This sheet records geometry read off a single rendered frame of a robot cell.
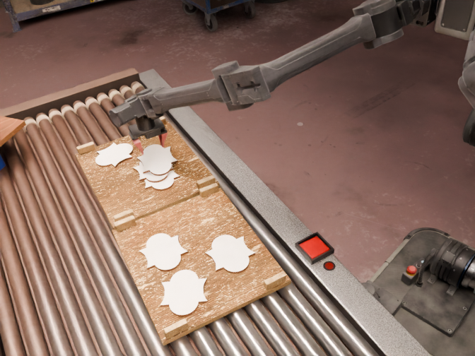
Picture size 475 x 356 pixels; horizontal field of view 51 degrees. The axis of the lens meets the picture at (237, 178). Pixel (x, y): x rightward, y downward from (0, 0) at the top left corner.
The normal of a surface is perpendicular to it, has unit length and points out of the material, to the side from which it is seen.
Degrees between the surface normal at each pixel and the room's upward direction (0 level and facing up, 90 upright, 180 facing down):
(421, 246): 0
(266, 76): 65
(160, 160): 9
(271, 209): 0
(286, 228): 0
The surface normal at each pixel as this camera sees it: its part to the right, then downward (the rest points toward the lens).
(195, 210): -0.07, -0.75
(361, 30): 0.37, 0.21
